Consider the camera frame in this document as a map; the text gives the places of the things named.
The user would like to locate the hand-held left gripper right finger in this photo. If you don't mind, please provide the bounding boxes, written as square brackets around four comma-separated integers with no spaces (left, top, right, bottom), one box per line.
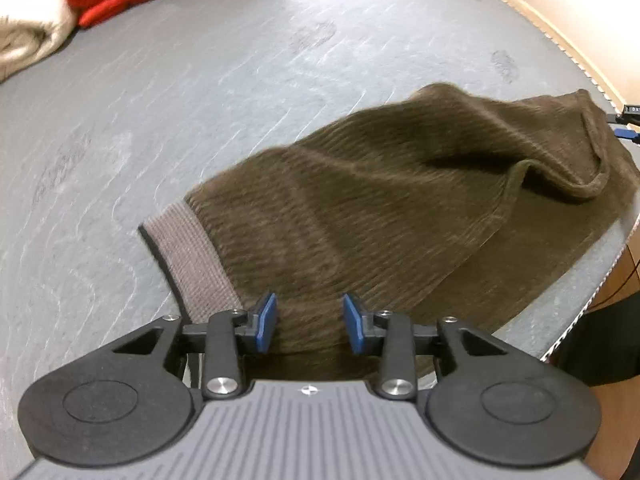
[341,291,518,402]

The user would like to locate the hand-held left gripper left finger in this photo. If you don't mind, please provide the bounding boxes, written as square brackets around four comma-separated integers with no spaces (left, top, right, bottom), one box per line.
[111,291,279,402]

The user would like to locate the brown corduroy pants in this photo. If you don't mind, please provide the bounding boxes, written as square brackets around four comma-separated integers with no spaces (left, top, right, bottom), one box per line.
[139,82,640,393]

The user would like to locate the person's dark clothing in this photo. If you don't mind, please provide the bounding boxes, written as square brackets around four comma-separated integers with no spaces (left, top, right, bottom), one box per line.
[555,305,640,388]

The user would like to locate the cream quilted blanket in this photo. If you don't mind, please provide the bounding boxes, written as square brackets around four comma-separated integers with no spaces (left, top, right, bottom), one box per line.
[0,0,77,83]

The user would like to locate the wooden bed frame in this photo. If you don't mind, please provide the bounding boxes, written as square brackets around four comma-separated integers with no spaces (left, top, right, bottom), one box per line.
[440,0,640,111]

